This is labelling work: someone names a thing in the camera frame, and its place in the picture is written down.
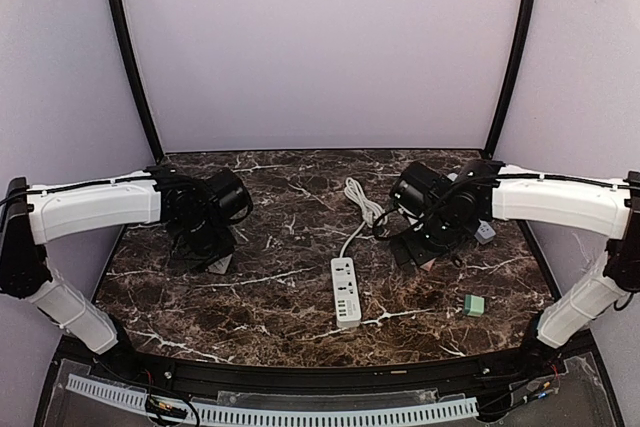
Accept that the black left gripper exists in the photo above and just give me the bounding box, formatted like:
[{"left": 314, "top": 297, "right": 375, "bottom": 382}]
[{"left": 174, "top": 216, "right": 236, "bottom": 273}]

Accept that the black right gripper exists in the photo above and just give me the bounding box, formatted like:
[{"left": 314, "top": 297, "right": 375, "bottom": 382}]
[{"left": 389, "top": 205, "right": 469, "bottom": 275}]

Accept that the white power strip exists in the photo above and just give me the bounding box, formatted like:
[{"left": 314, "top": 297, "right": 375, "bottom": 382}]
[{"left": 330, "top": 257, "right": 362, "bottom": 329}]

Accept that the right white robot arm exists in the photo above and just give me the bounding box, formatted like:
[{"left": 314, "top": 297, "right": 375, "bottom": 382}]
[{"left": 389, "top": 159, "right": 639, "bottom": 381}]

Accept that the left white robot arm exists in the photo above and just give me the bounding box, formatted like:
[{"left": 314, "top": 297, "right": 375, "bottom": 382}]
[{"left": 1, "top": 167, "right": 253, "bottom": 383}]

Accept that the pink plug charger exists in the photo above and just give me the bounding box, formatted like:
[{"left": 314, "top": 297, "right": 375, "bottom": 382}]
[{"left": 420, "top": 258, "right": 436, "bottom": 272}]

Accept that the green plug charger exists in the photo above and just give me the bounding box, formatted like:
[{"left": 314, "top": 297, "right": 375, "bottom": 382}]
[{"left": 463, "top": 294, "right": 485, "bottom": 317}]

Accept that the white cube socket adapter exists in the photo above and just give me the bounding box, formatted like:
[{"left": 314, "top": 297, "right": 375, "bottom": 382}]
[{"left": 207, "top": 254, "right": 233, "bottom": 275}]

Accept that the grey blue power strip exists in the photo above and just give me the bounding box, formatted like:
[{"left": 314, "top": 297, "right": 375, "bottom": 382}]
[{"left": 474, "top": 220, "right": 496, "bottom": 245}]

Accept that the small circuit board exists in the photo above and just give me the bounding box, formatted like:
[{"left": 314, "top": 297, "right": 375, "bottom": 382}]
[{"left": 145, "top": 395, "right": 187, "bottom": 419}]

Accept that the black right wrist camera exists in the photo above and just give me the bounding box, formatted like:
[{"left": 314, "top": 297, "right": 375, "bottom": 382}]
[{"left": 389, "top": 161, "right": 449, "bottom": 215}]

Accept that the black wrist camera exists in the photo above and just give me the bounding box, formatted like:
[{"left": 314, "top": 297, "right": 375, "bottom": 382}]
[
  {"left": 205, "top": 168, "right": 253, "bottom": 225},
  {"left": 389, "top": 161, "right": 449, "bottom": 215}
]

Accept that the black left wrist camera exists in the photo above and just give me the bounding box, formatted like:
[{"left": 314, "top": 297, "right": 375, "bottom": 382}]
[{"left": 205, "top": 168, "right": 253, "bottom": 225}]

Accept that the white power strip cable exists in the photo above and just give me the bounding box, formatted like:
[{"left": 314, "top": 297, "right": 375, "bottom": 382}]
[{"left": 338, "top": 176, "right": 386, "bottom": 259}]

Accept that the black front rail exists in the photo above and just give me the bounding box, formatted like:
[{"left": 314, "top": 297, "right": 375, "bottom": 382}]
[{"left": 54, "top": 334, "right": 596, "bottom": 401}]

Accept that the white slotted cable duct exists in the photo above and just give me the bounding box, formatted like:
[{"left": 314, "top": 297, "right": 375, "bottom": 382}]
[{"left": 65, "top": 374, "right": 478, "bottom": 426}]

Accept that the right black frame post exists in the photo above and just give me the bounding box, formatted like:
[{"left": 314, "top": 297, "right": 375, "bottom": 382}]
[{"left": 482, "top": 0, "right": 535, "bottom": 159}]

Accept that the black frame post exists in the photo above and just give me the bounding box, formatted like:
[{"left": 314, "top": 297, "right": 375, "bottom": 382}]
[
  {"left": 482, "top": 0, "right": 535, "bottom": 159},
  {"left": 108, "top": 0, "right": 164, "bottom": 164}
]

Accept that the left black frame post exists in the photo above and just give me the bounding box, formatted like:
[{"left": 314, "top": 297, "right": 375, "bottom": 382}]
[{"left": 108, "top": 0, "right": 164, "bottom": 164}]

